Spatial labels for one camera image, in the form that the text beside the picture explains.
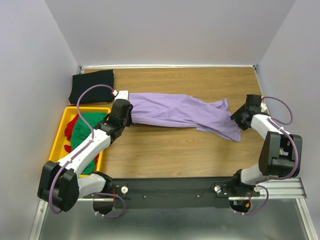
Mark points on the red t shirt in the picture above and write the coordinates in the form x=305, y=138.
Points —
x=68, y=133

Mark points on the yellow plastic bin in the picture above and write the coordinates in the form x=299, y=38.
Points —
x=58, y=152

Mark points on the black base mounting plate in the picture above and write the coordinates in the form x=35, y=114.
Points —
x=174, y=193

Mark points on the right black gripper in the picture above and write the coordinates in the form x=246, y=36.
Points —
x=235, y=116

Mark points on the green t shirt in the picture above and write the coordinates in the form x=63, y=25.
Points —
x=80, y=131

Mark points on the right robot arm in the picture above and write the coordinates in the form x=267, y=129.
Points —
x=280, y=155

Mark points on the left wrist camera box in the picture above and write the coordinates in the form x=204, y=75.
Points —
x=123, y=95

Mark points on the folded black t shirt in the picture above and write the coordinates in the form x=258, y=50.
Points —
x=101, y=94

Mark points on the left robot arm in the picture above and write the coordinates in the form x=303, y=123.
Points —
x=61, y=184

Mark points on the purple t shirt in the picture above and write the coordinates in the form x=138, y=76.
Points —
x=184, y=111

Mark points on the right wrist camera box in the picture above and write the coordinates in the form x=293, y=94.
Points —
x=255, y=103

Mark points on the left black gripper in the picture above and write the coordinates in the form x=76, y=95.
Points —
x=130, y=122

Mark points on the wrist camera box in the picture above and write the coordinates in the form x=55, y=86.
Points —
x=255, y=103
x=123, y=95

